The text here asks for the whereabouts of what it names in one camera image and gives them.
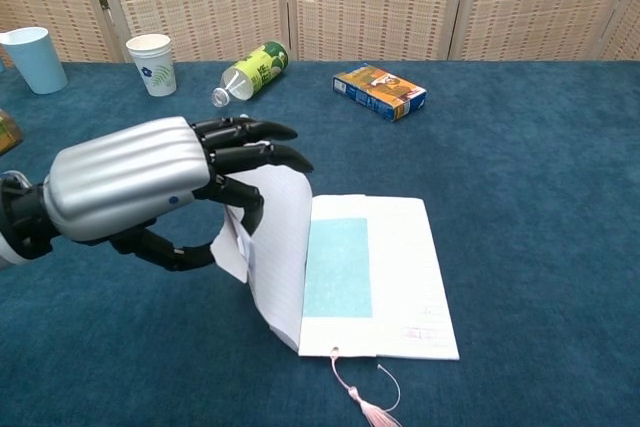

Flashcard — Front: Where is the orange and blue snack box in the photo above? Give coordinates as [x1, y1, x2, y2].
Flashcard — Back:
[332, 63, 428, 124]

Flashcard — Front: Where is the dark blue table cloth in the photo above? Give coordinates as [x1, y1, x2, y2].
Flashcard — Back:
[0, 59, 640, 427]

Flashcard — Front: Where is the light blue plastic cup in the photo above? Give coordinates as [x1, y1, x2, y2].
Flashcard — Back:
[0, 26, 69, 96]

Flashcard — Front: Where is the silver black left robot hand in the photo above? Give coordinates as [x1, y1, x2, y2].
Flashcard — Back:
[43, 115, 315, 273]

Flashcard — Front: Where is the woven bamboo folding screen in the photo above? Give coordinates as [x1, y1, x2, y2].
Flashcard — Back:
[0, 0, 640, 63]

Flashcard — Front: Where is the light blue bookmark with tassel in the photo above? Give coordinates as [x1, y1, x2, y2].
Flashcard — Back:
[298, 195, 403, 427]

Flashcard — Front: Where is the clear bottle with green label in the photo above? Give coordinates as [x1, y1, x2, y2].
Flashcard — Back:
[210, 40, 291, 109]

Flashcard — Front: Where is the white lined notebook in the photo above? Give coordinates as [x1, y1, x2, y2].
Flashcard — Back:
[209, 166, 461, 362]

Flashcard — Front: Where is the white paper cup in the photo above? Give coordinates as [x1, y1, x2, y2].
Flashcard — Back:
[125, 33, 179, 98]

